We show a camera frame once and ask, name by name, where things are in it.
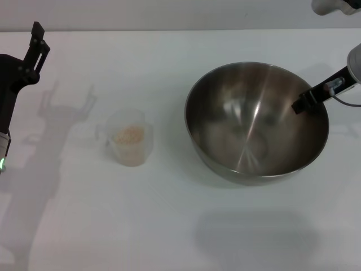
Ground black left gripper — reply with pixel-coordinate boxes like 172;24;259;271
0;21;51;135

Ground rice grains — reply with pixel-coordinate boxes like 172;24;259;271
112;125;146;165

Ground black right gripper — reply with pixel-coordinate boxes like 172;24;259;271
291;66;355;115

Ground clear plastic measuring cup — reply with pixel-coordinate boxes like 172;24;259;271
95;109;155;168

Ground large stainless steel bowl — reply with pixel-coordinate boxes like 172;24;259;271
184;61;330;186

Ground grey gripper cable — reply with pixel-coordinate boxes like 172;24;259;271
328;83;361;108

